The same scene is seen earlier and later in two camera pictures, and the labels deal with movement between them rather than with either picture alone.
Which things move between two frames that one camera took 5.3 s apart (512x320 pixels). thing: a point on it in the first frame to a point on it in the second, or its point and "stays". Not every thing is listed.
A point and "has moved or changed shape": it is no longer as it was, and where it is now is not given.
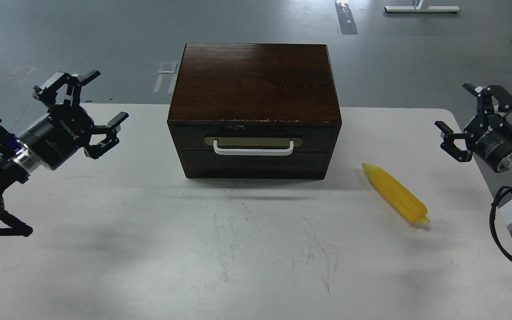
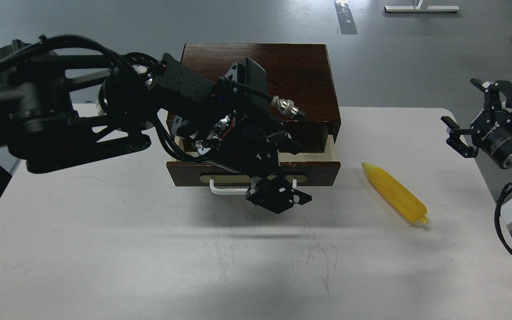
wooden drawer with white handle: [255, 139] has moved or changed shape
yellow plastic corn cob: [403, 200] stays
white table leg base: [416, 9] stays
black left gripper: [50, 139] to [250, 142]
